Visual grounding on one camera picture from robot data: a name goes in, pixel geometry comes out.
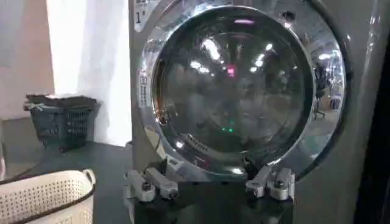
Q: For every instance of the white curtain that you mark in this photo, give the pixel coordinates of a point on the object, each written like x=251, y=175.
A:
x=91, y=67

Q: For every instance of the dark plastic laundry basket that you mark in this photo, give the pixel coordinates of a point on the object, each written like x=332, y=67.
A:
x=62, y=120

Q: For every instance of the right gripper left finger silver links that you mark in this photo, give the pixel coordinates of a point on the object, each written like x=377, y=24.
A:
x=152, y=184

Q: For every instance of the white perforated laundry basket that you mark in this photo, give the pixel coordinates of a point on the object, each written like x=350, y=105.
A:
x=45, y=198

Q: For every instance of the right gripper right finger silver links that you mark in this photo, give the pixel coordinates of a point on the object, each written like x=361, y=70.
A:
x=271, y=182

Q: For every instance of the round glass dryer door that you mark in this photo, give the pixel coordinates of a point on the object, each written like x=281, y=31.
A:
x=231, y=88

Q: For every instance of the grey dryer machine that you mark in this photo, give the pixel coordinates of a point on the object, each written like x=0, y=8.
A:
x=332, y=170

